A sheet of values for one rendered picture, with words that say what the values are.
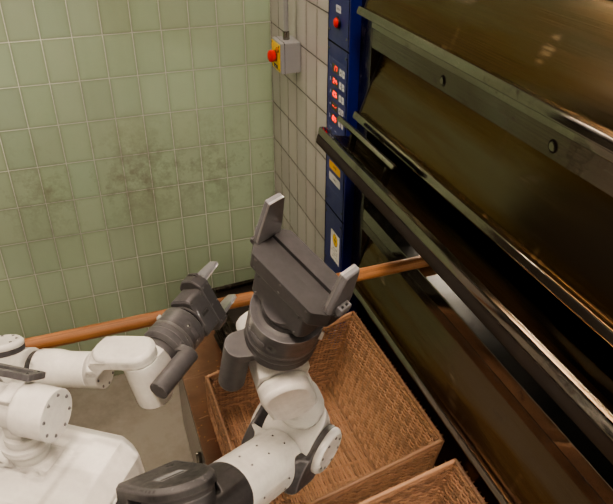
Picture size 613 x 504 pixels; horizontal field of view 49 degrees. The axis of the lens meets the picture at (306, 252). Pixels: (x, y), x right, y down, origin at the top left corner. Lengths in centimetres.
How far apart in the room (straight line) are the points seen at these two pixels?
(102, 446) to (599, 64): 86
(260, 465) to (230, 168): 190
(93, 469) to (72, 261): 196
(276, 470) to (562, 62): 74
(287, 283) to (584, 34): 63
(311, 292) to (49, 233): 215
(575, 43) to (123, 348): 86
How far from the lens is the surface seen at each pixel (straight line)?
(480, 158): 134
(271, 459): 99
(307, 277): 70
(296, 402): 86
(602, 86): 105
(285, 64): 227
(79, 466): 93
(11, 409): 88
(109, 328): 147
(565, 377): 100
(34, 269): 285
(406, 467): 169
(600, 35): 109
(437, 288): 159
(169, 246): 284
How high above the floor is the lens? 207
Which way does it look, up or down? 32 degrees down
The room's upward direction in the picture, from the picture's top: straight up
